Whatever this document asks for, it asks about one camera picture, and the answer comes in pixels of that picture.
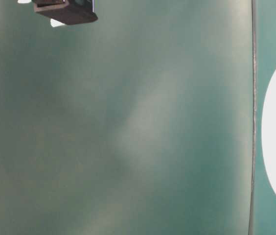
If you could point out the green table mat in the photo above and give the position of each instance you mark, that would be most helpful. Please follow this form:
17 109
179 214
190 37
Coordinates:
263 217

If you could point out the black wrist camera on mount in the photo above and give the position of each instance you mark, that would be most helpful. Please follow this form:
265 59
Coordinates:
64 12

